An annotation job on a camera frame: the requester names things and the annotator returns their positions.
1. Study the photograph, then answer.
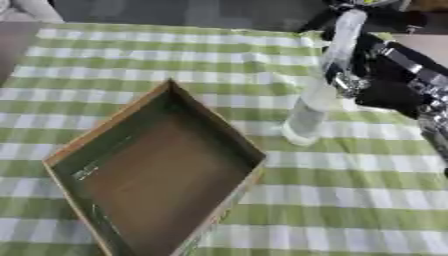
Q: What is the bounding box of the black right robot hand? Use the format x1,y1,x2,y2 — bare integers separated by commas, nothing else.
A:
295,0,448,120

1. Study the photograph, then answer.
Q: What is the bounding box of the clear plastic bottle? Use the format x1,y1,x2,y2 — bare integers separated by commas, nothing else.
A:
280,8,370,147

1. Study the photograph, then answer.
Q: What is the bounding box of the open cardboard box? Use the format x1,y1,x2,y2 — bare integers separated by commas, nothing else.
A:
40,78,268,256

